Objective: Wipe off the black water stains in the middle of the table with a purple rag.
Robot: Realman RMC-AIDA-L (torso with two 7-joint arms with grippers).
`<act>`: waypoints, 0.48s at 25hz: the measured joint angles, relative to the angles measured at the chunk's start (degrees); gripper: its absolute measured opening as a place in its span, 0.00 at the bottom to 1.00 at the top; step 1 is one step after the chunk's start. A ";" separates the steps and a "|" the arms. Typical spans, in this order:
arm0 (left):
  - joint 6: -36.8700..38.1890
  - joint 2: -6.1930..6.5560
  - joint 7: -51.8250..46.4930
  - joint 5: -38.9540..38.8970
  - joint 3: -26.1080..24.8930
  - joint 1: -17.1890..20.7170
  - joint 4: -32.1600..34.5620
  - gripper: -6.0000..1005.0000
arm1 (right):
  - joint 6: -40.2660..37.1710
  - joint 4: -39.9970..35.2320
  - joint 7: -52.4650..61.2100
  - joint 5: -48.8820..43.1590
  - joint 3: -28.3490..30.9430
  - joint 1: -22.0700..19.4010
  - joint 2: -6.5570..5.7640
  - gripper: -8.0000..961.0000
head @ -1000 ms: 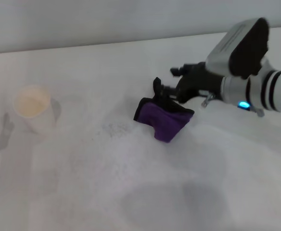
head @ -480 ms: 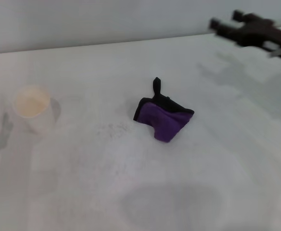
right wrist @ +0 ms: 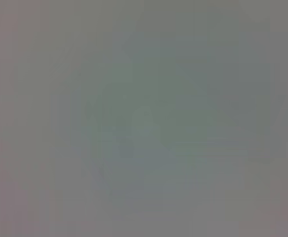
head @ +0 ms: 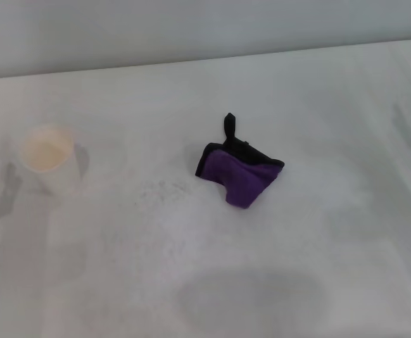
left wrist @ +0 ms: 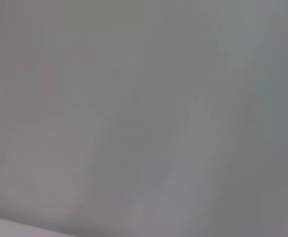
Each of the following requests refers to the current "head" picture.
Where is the white paper cup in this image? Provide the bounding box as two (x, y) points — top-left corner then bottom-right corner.
(20, 123), (84, 195)

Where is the purple rag with black trim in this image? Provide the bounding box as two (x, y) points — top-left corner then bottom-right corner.
(194, 112), (286, 211)

